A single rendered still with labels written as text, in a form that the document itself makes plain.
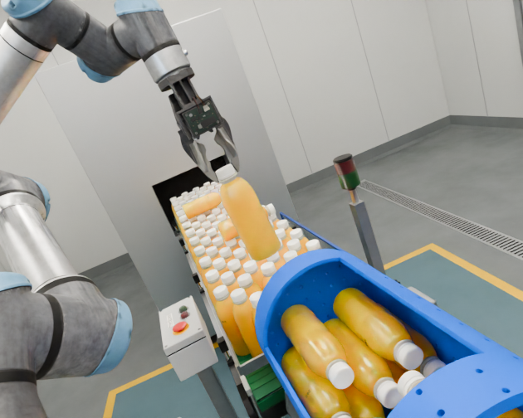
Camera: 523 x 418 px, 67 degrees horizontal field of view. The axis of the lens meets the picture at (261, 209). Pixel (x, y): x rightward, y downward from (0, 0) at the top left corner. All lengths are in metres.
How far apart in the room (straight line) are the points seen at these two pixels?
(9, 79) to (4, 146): 4.54
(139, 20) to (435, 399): 0.70
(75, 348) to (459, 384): 0.48
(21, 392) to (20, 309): 0.10
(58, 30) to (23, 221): 0.35
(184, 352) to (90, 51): 0.67
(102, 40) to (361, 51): 4.88
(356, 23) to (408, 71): 0.95
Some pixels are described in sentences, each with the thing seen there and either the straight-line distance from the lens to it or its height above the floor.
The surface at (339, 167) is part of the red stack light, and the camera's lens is 1.28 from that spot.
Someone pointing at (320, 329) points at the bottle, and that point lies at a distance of 0.76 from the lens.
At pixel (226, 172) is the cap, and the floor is 1.44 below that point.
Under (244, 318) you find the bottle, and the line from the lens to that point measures 1.06.
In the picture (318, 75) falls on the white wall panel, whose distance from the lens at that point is 5.30.
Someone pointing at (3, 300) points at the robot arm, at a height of 1.45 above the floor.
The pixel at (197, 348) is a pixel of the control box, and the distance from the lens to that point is 1.01.
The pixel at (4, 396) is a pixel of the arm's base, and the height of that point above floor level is 1.38.
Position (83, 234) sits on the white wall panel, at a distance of 5.35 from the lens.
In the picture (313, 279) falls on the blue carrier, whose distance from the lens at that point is 0.85.
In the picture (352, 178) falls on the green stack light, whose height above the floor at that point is 1.19.
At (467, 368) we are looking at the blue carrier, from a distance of 0.51.
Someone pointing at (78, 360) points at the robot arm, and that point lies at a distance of 0.64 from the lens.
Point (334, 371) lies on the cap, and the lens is 0.69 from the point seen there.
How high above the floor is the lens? 1.59
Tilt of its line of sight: 18 degrees down
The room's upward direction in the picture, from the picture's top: 22 degrees counter-clockwise
